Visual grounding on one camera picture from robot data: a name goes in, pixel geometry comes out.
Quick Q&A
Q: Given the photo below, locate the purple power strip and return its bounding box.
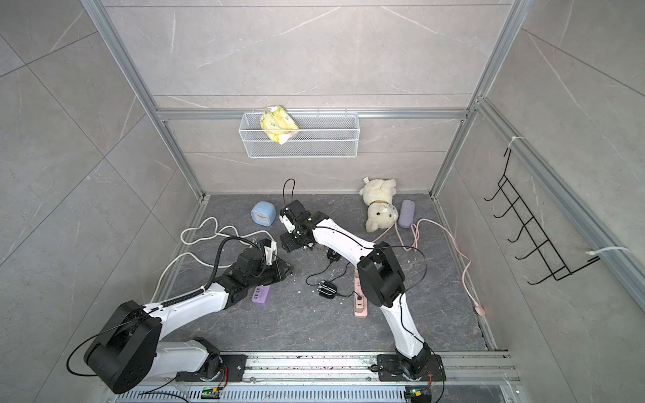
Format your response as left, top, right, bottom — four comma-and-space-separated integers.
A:
251, 285, 270, 307

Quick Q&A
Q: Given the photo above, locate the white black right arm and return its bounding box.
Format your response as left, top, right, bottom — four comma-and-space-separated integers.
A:
279, 200, 446, 381

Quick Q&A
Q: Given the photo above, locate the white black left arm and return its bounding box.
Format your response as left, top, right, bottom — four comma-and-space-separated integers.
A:
82, 238, 292, 394

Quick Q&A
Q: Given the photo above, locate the black silver shaver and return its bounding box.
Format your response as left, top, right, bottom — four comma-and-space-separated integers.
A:
317, 280, 338, 300

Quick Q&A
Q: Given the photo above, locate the light blue alarm clock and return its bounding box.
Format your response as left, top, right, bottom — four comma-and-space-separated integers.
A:
250, 201, 276, 227

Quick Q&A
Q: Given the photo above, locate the white teddy bear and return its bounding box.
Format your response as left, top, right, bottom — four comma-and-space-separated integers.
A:
359, 177, 399, 233

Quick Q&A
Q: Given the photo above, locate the pink power strip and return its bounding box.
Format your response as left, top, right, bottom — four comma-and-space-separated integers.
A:
354, 270, 368, 318

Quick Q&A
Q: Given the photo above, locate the lavender oval case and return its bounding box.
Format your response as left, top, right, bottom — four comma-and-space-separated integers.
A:
397, 199, 416, 229

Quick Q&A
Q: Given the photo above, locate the thin black cable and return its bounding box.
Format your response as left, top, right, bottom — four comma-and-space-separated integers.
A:
306, 246, 361, 299

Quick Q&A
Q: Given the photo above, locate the white wire wall basket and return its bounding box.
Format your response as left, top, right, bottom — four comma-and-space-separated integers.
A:
239, 112, 360, 159

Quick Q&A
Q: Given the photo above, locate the metal base rail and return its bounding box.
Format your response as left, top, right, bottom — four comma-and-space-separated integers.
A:
109, 351, 528, 402

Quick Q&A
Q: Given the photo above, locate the pink power cord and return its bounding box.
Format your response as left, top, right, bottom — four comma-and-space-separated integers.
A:
372, 218, 487, 318

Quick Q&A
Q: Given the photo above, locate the black wall hook rack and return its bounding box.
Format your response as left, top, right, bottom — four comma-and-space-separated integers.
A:
484, 149, 601, 285

